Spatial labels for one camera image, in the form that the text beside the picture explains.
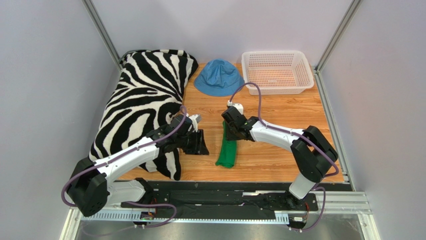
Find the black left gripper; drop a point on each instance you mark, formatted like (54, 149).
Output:
(199, 147)

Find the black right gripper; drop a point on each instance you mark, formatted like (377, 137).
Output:
(231, 127)

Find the green t shirt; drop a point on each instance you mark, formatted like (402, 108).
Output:
(228, 151)

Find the blue bucket hat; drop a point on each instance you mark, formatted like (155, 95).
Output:
(219, 78)

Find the white plastic basket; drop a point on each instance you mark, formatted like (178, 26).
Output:
(276, 72)

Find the zebra striped pillow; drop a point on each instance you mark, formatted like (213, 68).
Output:
(148, 94)

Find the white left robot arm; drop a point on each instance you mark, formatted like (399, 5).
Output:
(95, 184)

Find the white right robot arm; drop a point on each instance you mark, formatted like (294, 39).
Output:
(312, 152)

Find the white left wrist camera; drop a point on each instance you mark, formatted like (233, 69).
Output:
(195, 120)

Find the right aluminium frame post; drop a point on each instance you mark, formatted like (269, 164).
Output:
(339, 32)

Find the aluminium frame post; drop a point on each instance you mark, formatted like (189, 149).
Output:
(339, 32)
(97, 20)

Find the left aluminium frame post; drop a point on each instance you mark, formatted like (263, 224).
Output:
(97, 20)

